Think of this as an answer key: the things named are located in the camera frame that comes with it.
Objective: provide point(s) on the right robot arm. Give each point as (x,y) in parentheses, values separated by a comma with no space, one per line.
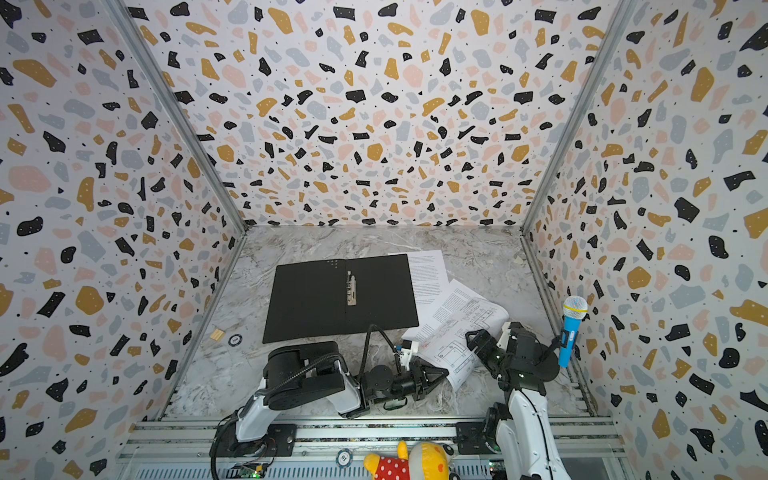
(519,427)

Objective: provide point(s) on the yellow red plush toy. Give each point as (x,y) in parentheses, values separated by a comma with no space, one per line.
(425,461)

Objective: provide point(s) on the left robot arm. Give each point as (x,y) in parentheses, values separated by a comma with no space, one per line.
(302,374)

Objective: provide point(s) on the white text sheet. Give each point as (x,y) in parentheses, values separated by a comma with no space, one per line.
(428,278)
(450,301)

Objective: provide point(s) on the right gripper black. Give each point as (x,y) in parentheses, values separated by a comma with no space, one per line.
(498,347)

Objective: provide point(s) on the white technical drawing sheet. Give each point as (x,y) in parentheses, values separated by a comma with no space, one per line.
(445,346)

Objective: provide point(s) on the green circuit board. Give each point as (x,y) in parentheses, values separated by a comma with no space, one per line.
(247,471)

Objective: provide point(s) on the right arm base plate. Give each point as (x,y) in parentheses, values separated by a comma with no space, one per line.
(476,438)

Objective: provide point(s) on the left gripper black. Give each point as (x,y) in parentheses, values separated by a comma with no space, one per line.
(417,381)

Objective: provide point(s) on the orange folder black inside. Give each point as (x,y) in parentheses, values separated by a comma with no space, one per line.
(340,297)

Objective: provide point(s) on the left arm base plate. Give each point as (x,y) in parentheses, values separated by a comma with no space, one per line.
(278,442)

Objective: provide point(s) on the blue toy microphone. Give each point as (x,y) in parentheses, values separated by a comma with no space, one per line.
(575,309)

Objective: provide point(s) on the round white badge on rail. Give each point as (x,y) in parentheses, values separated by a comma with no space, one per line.
(344,458)

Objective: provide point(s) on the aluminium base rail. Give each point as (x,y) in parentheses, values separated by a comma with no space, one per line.
(178,448)

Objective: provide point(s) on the small round black token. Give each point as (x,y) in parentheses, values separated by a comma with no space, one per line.
(235,339)

